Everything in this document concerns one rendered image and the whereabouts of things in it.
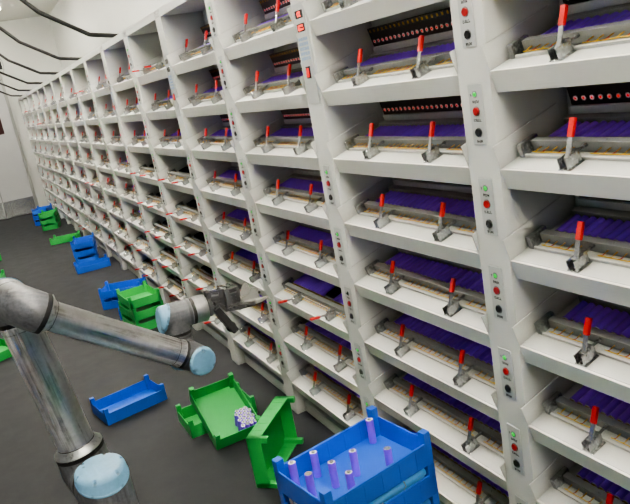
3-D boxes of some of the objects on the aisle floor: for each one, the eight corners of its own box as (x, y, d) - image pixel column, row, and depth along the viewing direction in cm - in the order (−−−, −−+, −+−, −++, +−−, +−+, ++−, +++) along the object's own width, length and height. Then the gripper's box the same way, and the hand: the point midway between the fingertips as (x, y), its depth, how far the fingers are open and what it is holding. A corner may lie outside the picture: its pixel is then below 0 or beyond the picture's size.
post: (297, 414, 288) (208, -24, 243) (288, 406, 296) (200, -19, 251) (338, 397, 296) (259, -30, 251) (328, 390, 304) (249, -25, 259)
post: (389, 489, 226) (292, -78, 182) (374, 477, 235) (277, -69, 190) (437, 465, 234) (355, -83, 190) (420, 454, 243) (339, -74, 198)
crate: (262, 431, 279) (261, 418, 274) (216, 450, 271) (215, 437, 266) (233, 384, 300) (231, 371, 296) (189, 401, 292) (187, 387, 288)
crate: (256, 488, 241) (245, 438, 236) (285, 441, 268) (275, 395, 263) (277, 489, 238) (266, 438, 233) (304, 441, 265) (294, 395, 260)
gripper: (210, 296, 222) (268, 280, 231) (197, 288, 234) (254, 273, 243) (214, 321, 224) (272, 303, 233) (202, 312, 236) (257, 296, 245)
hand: (261, 296), depth 238 cm, fingers open, 7 cm apart
